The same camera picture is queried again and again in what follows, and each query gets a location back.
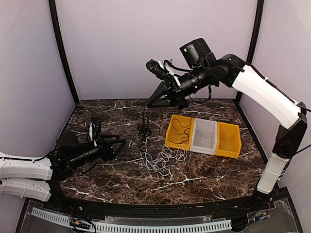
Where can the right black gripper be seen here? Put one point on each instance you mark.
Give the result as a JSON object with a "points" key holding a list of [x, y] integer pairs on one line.
{"points": [[164, 87]]}

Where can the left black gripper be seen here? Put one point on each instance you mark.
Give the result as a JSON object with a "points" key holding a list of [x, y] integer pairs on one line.
{"points": [[105, 147]]}

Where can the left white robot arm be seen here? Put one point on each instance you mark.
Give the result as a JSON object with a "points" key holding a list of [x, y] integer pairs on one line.
{"points": [[37, 177]]}

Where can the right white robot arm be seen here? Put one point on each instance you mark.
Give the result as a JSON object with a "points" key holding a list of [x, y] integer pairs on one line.
{"points": [[205, 70]]}

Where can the left yellow plastic bin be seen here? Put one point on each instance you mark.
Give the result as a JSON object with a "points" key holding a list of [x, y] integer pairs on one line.
{"points": [[179, 132]]}

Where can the yellow plastic bin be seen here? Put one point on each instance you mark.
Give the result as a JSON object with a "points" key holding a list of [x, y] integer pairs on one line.
{"points": [[179, 132], [228, 140]]}

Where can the white plastic bin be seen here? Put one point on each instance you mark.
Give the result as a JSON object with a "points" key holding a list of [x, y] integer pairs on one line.
{"points": [[204, 136]]}

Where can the right yellow plastic bin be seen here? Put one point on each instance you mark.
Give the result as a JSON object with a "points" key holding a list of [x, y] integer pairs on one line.
{"points": [[228, 140]]}

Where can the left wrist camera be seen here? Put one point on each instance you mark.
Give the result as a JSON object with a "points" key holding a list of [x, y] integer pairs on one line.
{"points": [[94, 129]]}

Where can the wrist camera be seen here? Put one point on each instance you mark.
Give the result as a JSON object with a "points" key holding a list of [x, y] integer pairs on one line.
{"points": [[94, 129], [163, 71]]}

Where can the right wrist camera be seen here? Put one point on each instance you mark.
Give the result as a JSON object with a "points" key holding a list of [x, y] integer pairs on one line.
{"points": [[163, 71]]}

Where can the black front rail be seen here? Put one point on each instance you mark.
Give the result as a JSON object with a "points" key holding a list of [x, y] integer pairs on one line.
{"points": [[234, 208]]}

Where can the white slotted cable duct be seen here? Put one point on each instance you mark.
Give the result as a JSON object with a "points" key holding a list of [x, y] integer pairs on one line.
{"points": [[133, 225]]}

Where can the right black frame post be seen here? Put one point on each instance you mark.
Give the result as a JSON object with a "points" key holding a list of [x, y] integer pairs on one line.
{"points": [[255, 31]]}

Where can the black frame post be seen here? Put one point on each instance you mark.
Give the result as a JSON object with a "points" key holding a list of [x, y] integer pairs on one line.
{"points": [[255, 31], [61, 50]]}

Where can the left black frame post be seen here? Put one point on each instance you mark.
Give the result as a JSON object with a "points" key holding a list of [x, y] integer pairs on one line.
{"points": [[61, 50]]}

